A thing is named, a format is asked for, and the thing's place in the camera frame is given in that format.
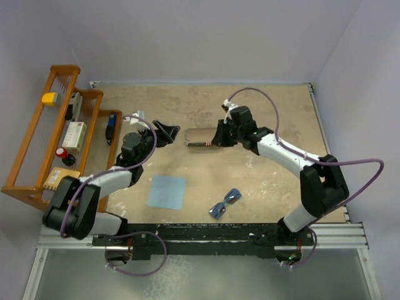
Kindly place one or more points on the blue cleaning cloth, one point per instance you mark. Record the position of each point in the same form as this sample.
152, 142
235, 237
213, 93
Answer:
167, 192

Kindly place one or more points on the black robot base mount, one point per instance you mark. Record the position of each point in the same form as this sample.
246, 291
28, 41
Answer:
263, 240

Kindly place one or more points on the white printed glasses case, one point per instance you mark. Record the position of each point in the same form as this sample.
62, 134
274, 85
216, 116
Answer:
199, 136

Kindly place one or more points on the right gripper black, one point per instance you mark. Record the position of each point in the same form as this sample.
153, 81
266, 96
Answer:
219, 139

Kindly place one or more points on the blue black utility knife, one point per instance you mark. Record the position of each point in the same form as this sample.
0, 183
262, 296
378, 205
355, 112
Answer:
109, 133

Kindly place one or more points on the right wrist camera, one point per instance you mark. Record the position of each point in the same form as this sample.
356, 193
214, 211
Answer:
228, 106

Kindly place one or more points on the wooden tiered shelf rack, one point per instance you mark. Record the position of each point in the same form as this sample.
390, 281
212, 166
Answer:
36, 157

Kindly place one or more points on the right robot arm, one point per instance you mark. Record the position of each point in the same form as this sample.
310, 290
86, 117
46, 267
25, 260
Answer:
322, 183

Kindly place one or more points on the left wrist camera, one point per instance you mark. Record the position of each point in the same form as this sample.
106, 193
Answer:
136, 121

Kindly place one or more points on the blue sunglasses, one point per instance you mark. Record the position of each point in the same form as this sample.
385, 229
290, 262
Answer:
220, 208

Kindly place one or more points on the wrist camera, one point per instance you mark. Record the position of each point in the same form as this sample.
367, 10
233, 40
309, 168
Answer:
228, 106
136, 121

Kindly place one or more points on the yellow grey eraser block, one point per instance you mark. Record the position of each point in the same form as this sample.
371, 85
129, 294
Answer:
51, 99

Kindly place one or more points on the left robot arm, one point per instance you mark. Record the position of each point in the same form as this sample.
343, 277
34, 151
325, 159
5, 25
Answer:
73, 208

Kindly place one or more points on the white red box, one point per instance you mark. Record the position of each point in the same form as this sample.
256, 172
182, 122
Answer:
74, 138

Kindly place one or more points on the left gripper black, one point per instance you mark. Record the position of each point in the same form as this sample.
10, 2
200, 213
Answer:
165, 134

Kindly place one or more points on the grey black stapler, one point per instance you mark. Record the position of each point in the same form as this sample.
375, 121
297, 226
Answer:
74, 107

